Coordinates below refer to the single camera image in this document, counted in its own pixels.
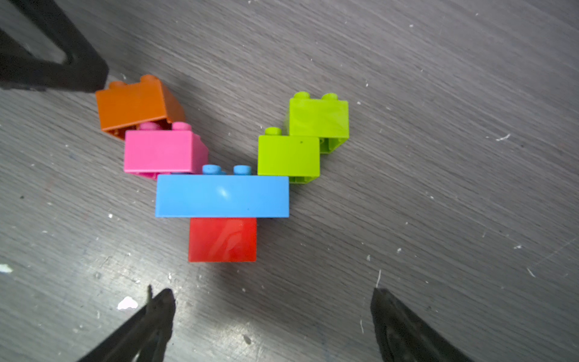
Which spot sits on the red lego brick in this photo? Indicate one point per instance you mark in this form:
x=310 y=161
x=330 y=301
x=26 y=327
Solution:
x=222 y=240

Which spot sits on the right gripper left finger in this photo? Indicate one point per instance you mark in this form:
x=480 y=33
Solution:
x=144 y=337

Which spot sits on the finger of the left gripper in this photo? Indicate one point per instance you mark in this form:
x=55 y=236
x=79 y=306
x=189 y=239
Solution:
x=83 y=70

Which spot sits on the lime green lego brick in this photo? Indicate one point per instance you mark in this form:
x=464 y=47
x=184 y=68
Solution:
x=326 y=118
x=298 y=157

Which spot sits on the blue long lego brick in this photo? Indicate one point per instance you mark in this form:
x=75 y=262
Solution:
x=222 y=196

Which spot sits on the orange lego brick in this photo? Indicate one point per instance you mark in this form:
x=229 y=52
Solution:
x=124 y=107

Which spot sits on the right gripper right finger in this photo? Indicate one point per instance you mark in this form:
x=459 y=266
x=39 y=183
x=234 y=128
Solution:
x=403 y=336

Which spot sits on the magenta lego brick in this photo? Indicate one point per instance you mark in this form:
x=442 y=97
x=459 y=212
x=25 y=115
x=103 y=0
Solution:
x=152 y=151

